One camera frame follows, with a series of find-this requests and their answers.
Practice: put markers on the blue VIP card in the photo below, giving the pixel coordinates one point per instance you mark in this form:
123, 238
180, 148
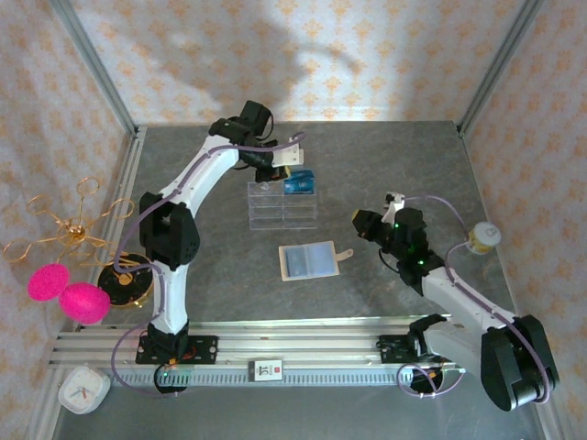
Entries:
300, 185

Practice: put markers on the beige card holder clear sleeves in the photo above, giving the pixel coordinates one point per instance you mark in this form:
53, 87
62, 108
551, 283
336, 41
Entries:
309, 261

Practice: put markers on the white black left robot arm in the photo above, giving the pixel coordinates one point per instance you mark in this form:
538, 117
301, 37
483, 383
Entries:
172, 293

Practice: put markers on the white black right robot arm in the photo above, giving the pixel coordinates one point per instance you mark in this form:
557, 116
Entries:
454, 302

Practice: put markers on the clear acrylic card stand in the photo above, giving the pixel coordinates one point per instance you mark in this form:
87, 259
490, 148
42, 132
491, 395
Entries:
275, 211

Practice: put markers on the yellow jar white lid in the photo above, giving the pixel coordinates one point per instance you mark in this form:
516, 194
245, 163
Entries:
485, 238

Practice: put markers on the white label tag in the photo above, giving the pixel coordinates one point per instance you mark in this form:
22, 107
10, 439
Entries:
266, 370

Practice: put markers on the pink fuzzy ball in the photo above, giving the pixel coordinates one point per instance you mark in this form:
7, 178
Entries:
48, 282
85, 303

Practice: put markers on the white square clock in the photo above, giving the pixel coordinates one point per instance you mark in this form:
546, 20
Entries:
85, 389

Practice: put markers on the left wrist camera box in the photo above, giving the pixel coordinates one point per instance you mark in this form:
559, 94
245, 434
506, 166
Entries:
289, 157

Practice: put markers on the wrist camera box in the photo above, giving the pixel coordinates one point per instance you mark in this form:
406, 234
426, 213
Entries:
289, 157
395, 199

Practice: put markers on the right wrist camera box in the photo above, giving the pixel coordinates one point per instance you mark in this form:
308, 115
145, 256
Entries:
395, 199

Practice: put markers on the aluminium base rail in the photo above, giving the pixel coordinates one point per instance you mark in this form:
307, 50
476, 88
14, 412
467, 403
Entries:
298, 341

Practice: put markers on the aluminium side rail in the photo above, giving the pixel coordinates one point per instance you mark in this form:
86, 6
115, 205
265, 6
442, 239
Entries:
129, 169

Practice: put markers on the aluminium frame post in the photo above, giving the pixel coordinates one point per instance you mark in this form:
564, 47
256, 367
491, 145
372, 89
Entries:
91, 55
503, 55

